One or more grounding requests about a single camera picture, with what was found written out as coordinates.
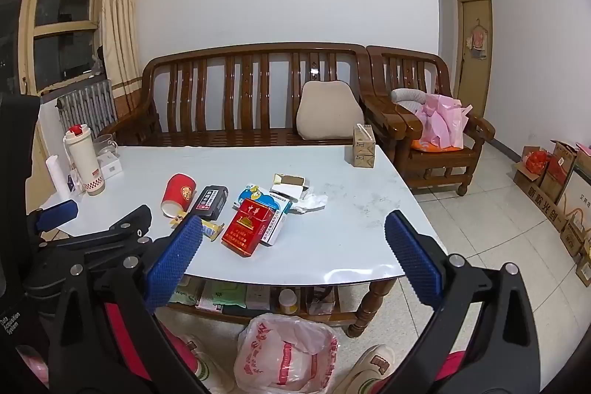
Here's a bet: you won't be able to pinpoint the open cardboard box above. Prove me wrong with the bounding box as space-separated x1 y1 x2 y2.
513 146 550 194

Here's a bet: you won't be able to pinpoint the white carton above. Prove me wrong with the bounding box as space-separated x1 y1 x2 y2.
269 173 309 205

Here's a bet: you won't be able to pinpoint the green wipes pack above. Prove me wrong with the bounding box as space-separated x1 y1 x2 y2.
196 281 247 309

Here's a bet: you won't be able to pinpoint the small white box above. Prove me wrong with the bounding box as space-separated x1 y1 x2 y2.
97 156 124 180

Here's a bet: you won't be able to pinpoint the clear plastic container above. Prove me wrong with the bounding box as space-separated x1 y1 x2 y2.
302 284 340 315

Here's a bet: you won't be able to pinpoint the blue cartoon box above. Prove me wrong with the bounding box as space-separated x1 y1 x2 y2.
231 183 293 247

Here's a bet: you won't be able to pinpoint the grey neck pillow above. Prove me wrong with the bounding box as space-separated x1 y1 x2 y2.
390 88 428 113

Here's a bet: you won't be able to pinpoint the cream shoe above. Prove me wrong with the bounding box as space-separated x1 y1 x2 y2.
332 344 395 394
178 333 236 394

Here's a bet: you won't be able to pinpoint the hanging pink clothes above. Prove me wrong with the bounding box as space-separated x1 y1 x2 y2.
466 20 488 60

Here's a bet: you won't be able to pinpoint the yellow door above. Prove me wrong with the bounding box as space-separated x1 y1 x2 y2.
455 0 492 118

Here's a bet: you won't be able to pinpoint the red cigarette carton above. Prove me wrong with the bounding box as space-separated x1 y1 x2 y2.
221 198 276 257

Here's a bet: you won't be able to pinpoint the small carton with handle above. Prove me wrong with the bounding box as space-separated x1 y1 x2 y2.
575 246 591 281
561 209 591 256

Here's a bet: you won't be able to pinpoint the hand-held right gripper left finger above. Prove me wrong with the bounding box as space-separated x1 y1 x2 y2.
46 214 208 394

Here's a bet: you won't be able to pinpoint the wooden coffee table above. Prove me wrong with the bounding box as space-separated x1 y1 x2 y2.
25 145 446 339

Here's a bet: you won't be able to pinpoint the pink plastic bag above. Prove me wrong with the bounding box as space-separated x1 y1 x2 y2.
414 94 472 150

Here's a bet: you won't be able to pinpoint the white thermos red lid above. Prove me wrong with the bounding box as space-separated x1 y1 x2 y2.
63 124 107 197

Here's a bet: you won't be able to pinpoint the grey radiator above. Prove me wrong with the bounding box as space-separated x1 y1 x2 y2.
56 80 118 136

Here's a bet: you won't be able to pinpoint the brown tissue box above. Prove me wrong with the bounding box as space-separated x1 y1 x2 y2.
352 124 377 168

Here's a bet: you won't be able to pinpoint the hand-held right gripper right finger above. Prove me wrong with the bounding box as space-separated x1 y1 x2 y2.
383 210 539 394

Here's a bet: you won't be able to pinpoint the white bottle yellow label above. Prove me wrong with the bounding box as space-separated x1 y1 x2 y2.
278 289 299 315

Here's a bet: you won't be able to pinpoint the beige cushion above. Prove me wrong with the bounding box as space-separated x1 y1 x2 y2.
296 81 365 142

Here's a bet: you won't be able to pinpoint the red paper cup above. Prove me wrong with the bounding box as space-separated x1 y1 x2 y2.
160 173 199 218

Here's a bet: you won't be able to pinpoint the white red printed plastic bag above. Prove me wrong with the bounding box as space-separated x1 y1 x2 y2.
233 313 340 394

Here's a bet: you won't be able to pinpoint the glass mug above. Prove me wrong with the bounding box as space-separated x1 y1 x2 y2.
92 134 118 155

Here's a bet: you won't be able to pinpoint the tall brown cardboard box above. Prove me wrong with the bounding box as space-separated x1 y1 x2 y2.
540 140 578 203

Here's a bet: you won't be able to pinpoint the beige curtain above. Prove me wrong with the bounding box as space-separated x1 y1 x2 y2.
99 0 144 118

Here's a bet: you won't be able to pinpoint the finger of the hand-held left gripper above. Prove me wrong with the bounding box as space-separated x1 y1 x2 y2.
33 199 79 234
39 205 153 268

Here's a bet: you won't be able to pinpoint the white paper roll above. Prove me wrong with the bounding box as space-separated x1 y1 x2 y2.
45 155 70 201

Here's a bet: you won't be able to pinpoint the white appliance box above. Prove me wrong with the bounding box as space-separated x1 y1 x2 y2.
245 284 271 311

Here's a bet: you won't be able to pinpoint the orange bag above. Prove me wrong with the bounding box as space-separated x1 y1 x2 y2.
411 138 465 152

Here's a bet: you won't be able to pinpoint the wooden sofa bench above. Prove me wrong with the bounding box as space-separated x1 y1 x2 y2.
99 42 370 148

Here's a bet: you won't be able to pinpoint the wooden armchair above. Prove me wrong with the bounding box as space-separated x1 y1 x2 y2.
365 45 496 197

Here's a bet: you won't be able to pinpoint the white tissue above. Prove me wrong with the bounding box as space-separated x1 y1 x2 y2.
288 192 328 215

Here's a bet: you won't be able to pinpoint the large printed cardboard box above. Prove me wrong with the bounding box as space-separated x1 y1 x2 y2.
556 145 591 233

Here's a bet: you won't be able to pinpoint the yellow snack box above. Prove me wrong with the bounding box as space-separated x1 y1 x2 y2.
170 213 225 242

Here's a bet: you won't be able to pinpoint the black cardboard box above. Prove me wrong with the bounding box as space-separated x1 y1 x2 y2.
187 185 230 222

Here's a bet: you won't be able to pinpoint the white baby wipes pack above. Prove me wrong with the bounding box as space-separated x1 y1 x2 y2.
168 276 204 307

